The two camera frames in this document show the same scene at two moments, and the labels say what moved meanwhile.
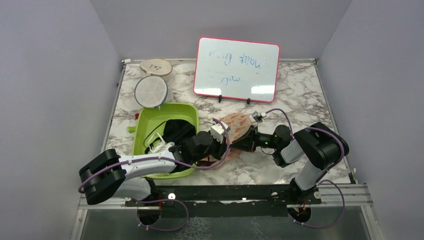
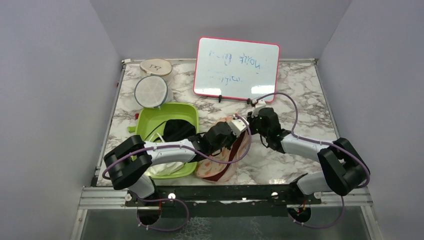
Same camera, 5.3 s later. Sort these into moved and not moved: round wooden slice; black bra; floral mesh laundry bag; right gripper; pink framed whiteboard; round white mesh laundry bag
Moved: right gripper; floral mesh laundry bag
Not moved: round wooden slice; round white mesh laundry bag; black bra; pink framed whiteboard
